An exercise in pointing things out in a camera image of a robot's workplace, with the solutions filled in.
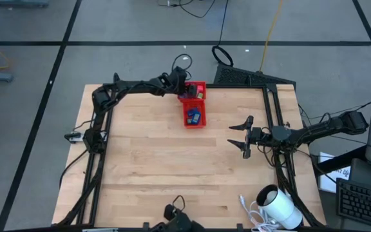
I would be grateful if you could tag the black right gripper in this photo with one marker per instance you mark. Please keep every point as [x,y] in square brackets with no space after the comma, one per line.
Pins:
[258,136]

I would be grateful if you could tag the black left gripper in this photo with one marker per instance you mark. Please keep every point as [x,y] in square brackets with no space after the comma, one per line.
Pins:
[192,91]

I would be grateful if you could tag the small pink cube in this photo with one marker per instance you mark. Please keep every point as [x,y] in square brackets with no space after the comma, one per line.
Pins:
[200,87]

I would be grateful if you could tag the green plug charger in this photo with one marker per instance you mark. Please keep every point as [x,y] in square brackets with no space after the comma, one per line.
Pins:
[200,95]

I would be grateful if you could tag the light blue charger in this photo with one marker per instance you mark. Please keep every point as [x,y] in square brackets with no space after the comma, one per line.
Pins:
[183,96]

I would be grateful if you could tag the dark blue block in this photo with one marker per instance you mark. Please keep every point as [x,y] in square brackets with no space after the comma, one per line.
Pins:
[192,112]

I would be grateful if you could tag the blue framed small display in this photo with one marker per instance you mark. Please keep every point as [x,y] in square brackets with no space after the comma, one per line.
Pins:
[196,118]

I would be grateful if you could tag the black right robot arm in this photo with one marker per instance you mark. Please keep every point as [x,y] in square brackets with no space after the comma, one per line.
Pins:
[327,127]

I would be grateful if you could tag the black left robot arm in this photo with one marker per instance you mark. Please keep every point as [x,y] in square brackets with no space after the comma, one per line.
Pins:
[134,87]

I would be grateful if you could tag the red plastic bin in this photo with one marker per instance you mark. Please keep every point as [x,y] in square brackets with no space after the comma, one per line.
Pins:
[200,83]
[194,103]

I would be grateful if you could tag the black perforated case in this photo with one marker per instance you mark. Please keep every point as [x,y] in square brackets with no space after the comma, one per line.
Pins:
[237,75]

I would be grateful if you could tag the white cylinder black rim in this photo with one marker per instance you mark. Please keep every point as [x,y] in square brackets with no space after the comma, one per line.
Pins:
[282,207]

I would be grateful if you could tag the black table edge clip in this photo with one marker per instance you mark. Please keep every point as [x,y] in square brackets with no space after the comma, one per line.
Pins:
[239,227]
[146,225]

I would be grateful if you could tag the white paper sheet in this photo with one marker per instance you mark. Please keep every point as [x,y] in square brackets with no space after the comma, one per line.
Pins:
[328,183]

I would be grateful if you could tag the black side desk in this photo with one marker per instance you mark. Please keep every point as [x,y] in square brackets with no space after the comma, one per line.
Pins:
[340,158]

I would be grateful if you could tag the black keyboard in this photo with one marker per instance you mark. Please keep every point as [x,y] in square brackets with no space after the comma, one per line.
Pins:
[362,201]

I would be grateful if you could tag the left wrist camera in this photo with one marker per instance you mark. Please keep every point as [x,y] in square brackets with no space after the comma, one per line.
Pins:
[178,77]

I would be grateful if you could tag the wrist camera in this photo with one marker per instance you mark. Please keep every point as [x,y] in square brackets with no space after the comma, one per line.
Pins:
[281,133]
[178,77]

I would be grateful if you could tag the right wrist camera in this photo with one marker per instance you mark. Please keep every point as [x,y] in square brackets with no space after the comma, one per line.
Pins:
[281,133]

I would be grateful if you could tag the black metal table frame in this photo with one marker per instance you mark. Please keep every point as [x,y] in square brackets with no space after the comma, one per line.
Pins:
[237,86]

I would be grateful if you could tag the silver metal bracket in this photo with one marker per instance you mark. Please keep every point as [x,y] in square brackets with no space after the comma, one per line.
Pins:
[76,137]

